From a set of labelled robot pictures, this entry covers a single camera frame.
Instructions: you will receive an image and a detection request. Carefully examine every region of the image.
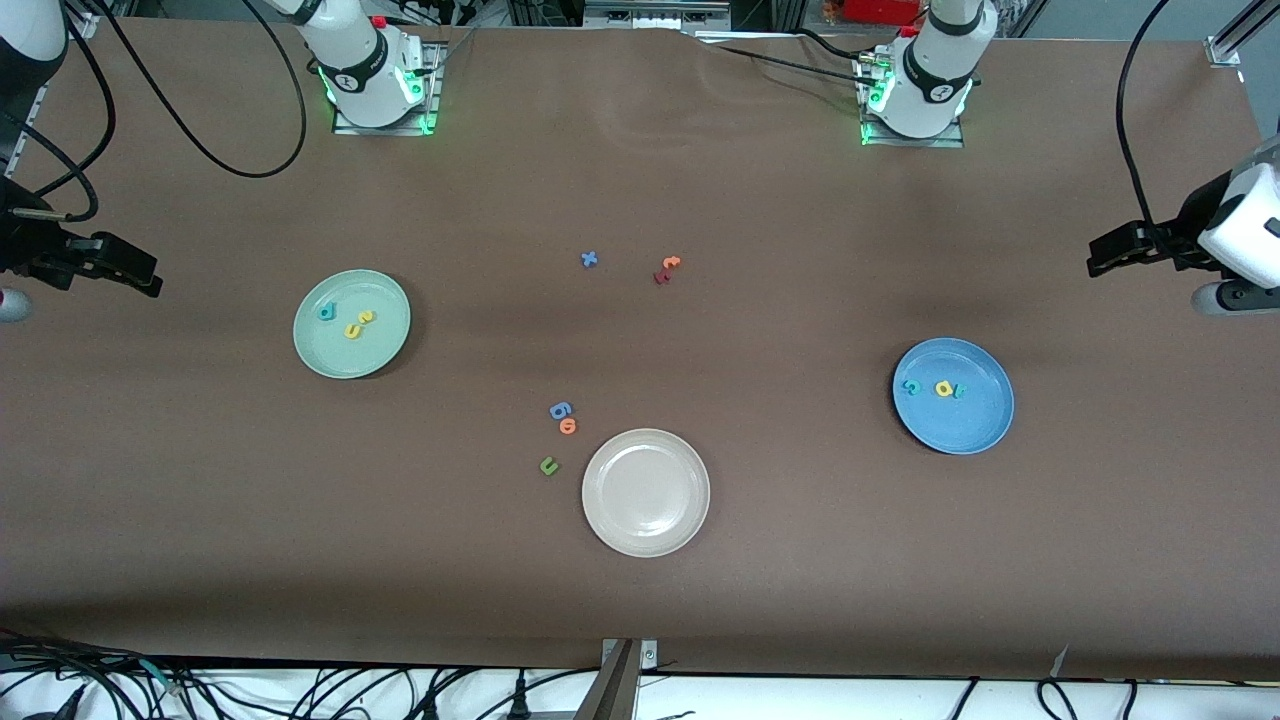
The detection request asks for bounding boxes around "grey metal rail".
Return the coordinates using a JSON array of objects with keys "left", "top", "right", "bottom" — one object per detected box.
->
[{"left": 585, "top": 3, "right": 731, "bottom": 29}]

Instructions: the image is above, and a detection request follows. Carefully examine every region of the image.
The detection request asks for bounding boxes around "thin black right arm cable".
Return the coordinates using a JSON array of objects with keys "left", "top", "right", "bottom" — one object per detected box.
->
[{"left": 0, "top": 0, "right": 117, "bottom": 223}]

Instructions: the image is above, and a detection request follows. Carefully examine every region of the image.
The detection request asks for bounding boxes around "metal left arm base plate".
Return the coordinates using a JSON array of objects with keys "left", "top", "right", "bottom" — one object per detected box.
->
[{"left": 862, "top": 55, "right": 966, "bottom": 149}]

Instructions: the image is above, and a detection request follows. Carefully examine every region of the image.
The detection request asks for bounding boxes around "red box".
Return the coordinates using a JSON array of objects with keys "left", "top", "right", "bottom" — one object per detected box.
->
[{"left": 845, "top": 0, "right": 926, "bottom": 26}]

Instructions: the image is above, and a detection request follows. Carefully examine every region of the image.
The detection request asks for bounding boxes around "teal floor cable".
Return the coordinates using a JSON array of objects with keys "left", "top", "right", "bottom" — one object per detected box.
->
[{"left": 138, "top": 658, "right": 191, "bottom": 696}]

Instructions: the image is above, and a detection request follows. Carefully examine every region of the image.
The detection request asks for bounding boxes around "brown table cover sheet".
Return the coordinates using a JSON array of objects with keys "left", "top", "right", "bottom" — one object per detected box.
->
[{"left": 0, "top": 18, "right": 1280, "bottom": 681}]

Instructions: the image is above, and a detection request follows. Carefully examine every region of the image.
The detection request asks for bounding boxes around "pale green plate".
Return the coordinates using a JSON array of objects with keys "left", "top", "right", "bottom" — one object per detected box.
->
[{"left": 293, "top": 269, "right": 412, "bottom": 380}]

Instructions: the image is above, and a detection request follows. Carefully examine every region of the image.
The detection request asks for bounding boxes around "aluminium frame profile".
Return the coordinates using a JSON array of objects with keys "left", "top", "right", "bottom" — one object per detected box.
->
[
  {"left": 1205, "top": 0, "right": 1280, "bottom": 69},
  {"left": 25, "top": 12, "right": 98, "bottom": 131}
]

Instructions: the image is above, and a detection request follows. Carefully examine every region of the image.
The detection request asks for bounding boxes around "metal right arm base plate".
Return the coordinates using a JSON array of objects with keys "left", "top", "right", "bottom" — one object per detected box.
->
[{"left": 332, "top": 40, "right": 443, "bottom": 136}]

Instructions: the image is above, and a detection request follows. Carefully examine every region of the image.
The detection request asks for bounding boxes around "black base cable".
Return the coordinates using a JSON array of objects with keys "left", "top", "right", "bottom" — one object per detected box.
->
[
  {"left": 695, "top": 40, "right": 886, "bottom": 91},
  {"left": 790, "top": 28, "right": 871, "bottom": 63}
]

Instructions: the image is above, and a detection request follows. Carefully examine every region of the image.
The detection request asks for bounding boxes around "beige plate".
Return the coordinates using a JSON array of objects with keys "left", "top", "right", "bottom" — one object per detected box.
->
[{"left": 581, "top": 428, "right": 712, "bottom": 558}]

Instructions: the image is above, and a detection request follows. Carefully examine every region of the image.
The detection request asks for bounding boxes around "blue plate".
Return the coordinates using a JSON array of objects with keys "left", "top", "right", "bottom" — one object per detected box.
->
[{"left": 892, "top": 337, "right": 1015, "bottom": 456}]

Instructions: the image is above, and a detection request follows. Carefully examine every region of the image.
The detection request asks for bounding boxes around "metal camera post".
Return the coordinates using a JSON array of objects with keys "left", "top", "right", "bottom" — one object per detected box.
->
[{"left": 575, "top": 640, "right": 643, "bottom": 720}]

